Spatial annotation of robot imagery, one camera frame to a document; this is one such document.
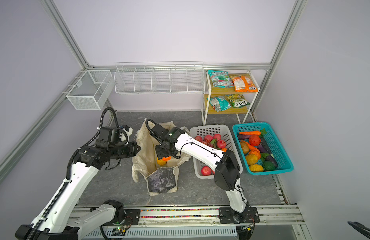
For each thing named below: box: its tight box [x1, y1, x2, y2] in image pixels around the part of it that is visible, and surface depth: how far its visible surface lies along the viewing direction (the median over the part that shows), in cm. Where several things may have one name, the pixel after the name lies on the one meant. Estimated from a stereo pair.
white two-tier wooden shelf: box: [201, 70, 260, 126], surface depth 100 cm
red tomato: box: [249, 134, 261, 147], surface depth 98 cm
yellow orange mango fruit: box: [156, 157, 167, 166], surface depth 90 cm
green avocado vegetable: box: [262, 160, 276, 171], surface depth 87 cm
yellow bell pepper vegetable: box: [245, 154, 258, 165], surface depth 86 cm
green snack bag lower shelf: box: [225, 93, 251, 109], surface depth 104 cm
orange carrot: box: [239, 130, 261, 136], surface depth 103 cm
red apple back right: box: [213, 133, 222, 141], surface depth 101 cm
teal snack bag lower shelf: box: [209, 95, 232, 112], surface depth 101 cm
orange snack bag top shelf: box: [230, 75, 258, 92], surface depth 86 cm
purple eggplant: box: [237, 134, 278, 168], surface depth 96 cm
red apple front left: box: [201, 166, 212, 176], surface depth 86 cm
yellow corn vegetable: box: [249, 164, 264, 172], surface depth 87 cm
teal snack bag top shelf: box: [207, 70, 234, 88], surface depth 90 cm
